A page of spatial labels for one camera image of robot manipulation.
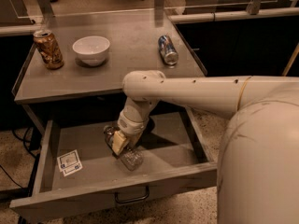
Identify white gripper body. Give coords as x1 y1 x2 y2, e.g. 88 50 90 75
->
117 110 149 137

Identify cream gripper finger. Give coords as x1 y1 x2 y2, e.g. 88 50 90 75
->
112 131 129 155
128 133 143 147

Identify clear plastic water bottle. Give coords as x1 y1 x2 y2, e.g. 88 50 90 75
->
104 126 143 171

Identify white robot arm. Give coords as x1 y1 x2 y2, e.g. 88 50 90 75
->
112 70 299 224

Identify grey open top drawer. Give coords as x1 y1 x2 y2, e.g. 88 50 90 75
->
8 101 219 224

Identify grey metal cabinet counter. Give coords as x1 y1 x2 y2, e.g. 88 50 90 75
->
11 8 208 135

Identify white fiducial tag card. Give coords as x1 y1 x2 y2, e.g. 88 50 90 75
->
57 150 82 176

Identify blue silver soda can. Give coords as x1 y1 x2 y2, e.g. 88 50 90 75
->
158 35 178 65

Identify white ceramic bowl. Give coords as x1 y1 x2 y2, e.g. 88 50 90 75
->
72 35 110 66

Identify brown soda can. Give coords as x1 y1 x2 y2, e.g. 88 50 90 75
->
34 29 64 70

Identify black drawer handle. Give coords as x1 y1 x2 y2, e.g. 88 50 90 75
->
114 186 150 204

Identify black floor cables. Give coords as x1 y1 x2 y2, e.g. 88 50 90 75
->
0 126 40 189

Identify yellow frame cart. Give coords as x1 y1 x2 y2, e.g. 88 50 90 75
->
282 43 299 77

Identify grey horizontal rail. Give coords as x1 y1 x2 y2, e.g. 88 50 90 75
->
168 7 299 24

